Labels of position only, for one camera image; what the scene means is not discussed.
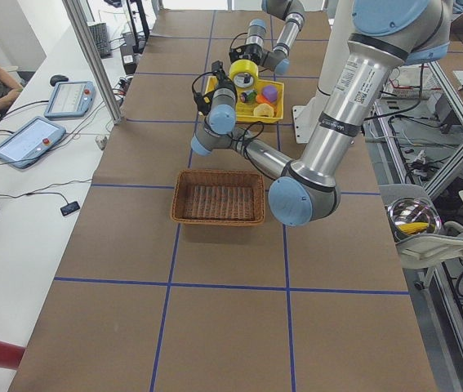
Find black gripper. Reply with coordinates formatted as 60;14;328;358
211;60;231;84
229;43;261;63

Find yellow tape roll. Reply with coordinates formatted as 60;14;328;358
229;59;259;88

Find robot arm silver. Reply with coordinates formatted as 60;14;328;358
229;0;305;75
191;1;453;226

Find yellow woven basket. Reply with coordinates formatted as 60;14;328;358
193;74;284;134

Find brown wicker basket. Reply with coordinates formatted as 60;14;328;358
171;169;265;226

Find orange toy carrot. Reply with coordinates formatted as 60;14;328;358
256;94;270;104

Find purple foam cube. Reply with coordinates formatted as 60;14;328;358
261;84;278;102

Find toy croissant bread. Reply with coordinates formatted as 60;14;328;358
253;104;274;118

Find black box with label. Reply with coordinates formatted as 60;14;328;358
119;43;140;75

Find black keyboard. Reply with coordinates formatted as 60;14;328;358
88;22;111;58

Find far teach pendant tablet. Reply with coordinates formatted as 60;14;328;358
44;81;96;120

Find teach pendant tablet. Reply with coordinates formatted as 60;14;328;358
0;117;65;169
44;81;96;120

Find black computer mouse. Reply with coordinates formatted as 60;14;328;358
50;74;69;87

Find near teach pendant tablet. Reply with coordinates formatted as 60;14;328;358
0;117;65;169

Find small black device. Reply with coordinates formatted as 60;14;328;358
60;201;80;216

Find steel bowl with corn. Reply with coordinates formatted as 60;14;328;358
386;197;442;242

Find white office chair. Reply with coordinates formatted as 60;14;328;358
380;184;463;286

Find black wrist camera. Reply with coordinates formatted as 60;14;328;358
194;91;214;116

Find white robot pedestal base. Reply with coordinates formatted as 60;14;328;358
292;0;367;145

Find aluminium frame post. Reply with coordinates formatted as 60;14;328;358
62;0;122;125

